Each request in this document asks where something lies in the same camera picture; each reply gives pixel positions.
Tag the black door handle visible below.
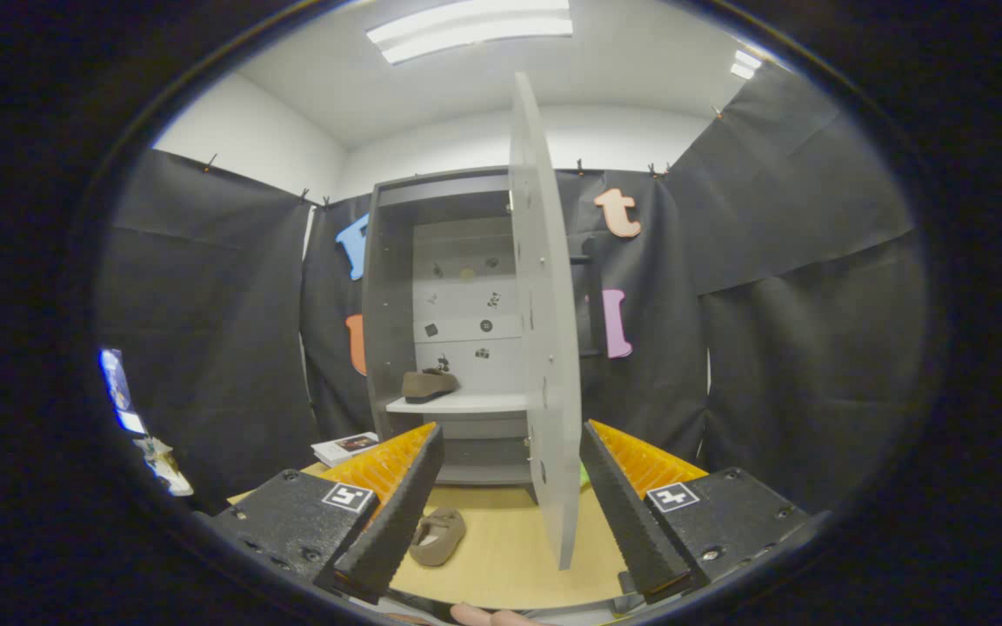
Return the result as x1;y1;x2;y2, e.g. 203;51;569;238
569;254;605;357

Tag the blue and white object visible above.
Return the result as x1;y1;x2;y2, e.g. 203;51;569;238
99;348;147;436

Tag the stack of books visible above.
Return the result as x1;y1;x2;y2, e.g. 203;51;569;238
311;431;380;468

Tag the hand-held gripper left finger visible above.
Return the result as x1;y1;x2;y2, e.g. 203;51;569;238
205;423;445;606

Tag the black backdrop cloth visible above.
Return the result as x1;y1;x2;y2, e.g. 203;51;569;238
97;61;932;514

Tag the brown fuzzy shoe with bow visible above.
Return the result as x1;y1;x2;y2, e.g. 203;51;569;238
408;508;467;568

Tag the grey shoe cabinet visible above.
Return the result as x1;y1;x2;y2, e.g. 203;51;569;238
362;165;589;488

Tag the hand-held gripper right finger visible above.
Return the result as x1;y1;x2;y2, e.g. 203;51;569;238
579;420;815;606

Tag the white crumpled object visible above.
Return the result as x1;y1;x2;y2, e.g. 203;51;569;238
136;436;195;498

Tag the large ceiling light panel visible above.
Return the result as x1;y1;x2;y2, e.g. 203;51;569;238
366;0;573;66

